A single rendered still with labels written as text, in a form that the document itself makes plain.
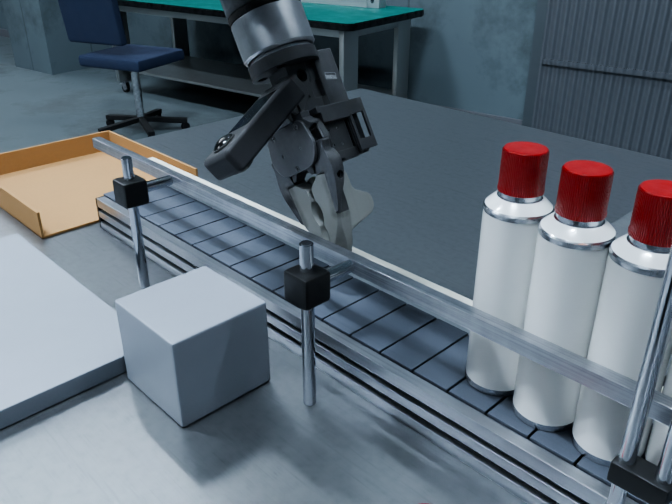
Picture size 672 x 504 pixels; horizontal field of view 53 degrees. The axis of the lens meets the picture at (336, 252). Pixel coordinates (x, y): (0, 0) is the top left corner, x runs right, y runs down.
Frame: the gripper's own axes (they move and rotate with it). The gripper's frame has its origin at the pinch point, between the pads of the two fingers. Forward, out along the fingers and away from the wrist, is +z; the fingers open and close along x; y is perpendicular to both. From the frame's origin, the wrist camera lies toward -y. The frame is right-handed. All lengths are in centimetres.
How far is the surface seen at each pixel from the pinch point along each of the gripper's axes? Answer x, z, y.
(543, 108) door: 175, -16, 328
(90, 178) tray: 60, -23, 3
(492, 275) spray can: -19.4, 4.7, -2.0
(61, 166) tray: 68, -28, 2
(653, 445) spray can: -26.8, 19.0, -0.8
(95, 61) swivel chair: 320, -132, 134
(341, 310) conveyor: 0.8, 5.7, -1.3
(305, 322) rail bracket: -4.8, 4.1, -9.6
